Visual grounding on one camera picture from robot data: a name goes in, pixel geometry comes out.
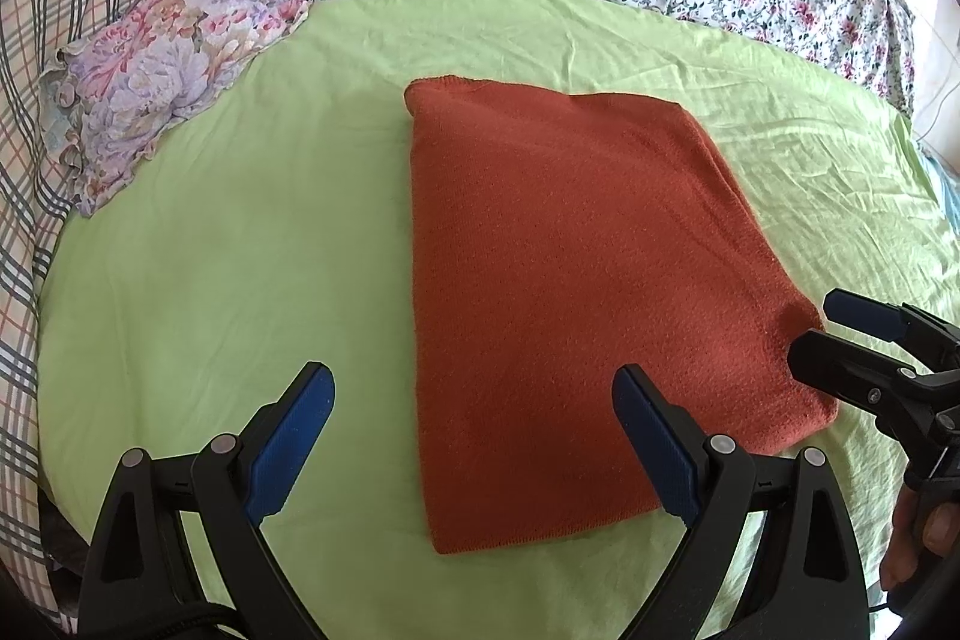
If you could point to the person's right hand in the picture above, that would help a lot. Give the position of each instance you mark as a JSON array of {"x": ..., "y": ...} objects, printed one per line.
[{"x": 911, "y": 535}]

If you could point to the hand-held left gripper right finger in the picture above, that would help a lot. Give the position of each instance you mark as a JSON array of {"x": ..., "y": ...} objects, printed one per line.
[{"x": 660, "y": 445}]

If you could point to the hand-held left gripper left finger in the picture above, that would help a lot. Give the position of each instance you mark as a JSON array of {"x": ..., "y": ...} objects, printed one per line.
[{"x": 292, "y": 445}]

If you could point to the rust orange knit sweater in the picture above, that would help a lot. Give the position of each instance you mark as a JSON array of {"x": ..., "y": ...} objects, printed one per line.
[{"x": 585, "y": 272}]

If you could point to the pastel floral pillow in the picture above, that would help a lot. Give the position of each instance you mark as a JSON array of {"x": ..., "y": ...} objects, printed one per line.
[{"x": 165, "y": 78}]

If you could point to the light green bed sheet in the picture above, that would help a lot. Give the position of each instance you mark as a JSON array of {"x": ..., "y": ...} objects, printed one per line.
[{"x": 225, "y": 235}]

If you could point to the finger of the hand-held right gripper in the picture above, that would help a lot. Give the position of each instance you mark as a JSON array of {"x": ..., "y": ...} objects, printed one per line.
[
  {"x": 840, "y": 362},
  {"x": 862, "y": 314}
]

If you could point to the light blue cloth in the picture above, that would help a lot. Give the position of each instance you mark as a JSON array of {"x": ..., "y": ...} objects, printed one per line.
[{"x": 943, "y": 183}]

